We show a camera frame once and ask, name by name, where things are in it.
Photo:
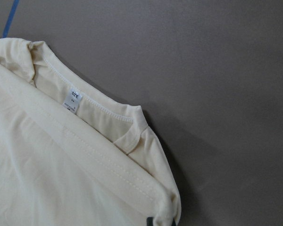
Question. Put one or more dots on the beige printed t-shirt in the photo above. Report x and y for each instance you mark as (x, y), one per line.
(72, 156)

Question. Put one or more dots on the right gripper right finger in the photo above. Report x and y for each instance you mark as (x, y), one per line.
(174, 223)

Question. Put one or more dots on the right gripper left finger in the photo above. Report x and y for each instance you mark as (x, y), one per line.
(149, 221)

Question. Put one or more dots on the brown paper table cover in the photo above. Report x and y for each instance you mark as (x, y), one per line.
(208, 75)

